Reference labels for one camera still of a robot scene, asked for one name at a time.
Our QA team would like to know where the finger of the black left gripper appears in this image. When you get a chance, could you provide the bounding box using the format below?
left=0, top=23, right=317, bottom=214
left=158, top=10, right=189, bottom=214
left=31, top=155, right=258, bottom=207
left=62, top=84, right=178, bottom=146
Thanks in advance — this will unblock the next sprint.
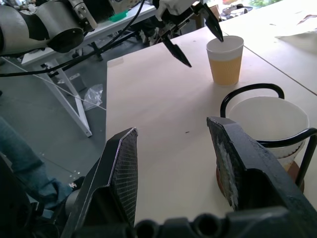
left=162, top=36, right=193, bottom=68
left=198, top=3, right=224, bottom=43

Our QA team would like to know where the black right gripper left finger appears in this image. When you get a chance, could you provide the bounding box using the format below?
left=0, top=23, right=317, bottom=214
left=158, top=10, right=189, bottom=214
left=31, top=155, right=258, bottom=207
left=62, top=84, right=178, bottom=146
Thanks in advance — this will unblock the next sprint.
left=60, top=127, right=139, bottom=238

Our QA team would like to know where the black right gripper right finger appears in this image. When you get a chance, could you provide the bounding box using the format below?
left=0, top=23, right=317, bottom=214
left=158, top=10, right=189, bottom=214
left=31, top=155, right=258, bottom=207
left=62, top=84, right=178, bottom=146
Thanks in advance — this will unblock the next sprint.
left=207, top=116, right=317, bottom=238

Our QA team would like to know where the white paper cup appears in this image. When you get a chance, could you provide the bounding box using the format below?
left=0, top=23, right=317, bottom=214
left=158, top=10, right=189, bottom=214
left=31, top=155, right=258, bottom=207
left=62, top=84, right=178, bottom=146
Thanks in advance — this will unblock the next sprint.
left=227, top=96, right=311, bottom=172

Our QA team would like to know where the yellow ribbed paper cup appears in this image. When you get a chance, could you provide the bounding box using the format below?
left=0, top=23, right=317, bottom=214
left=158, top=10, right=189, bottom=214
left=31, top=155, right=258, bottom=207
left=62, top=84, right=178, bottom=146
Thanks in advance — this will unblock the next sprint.
left=206, top=35, right=245, bottom=87

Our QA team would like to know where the black shoe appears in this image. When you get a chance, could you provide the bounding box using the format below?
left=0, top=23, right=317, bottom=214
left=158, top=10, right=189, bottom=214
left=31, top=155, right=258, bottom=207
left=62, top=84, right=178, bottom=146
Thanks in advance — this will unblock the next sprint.
left=67, top=176, right=86, bottom=192

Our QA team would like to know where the green plastic object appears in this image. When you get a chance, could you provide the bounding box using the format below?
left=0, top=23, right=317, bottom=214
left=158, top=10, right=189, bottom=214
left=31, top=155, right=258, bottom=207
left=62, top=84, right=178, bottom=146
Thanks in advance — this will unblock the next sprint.
left=108, top=10, right=130, bottom=22

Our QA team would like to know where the clear plastic bag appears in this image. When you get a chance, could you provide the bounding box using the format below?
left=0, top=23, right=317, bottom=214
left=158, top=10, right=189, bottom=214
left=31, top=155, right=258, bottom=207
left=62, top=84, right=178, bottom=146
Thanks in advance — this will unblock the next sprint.
left=82, top=83, right=104, bottom=111

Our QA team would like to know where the grey box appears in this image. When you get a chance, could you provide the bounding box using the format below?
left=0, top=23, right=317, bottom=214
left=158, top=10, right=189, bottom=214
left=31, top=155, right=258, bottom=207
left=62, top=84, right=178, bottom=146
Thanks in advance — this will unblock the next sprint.
left=67, top=73, right=87, bottom=93

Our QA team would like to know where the person's leg in jeans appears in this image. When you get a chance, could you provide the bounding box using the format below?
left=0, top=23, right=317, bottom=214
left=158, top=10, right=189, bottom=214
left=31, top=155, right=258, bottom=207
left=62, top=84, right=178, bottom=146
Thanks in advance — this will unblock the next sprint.
left=0, top=116, right=73, bottom=211

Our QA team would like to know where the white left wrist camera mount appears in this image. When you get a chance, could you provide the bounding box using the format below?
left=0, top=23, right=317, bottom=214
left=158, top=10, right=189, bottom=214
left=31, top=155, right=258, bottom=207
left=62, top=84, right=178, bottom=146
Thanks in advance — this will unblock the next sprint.
left=155, top=0, right=197, bottom=20

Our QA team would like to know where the black wire cup holder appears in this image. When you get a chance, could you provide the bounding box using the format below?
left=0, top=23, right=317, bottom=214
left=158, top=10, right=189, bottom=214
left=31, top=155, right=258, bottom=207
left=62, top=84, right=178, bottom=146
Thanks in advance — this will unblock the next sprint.
left=214, top=83, right=317, bottom=199

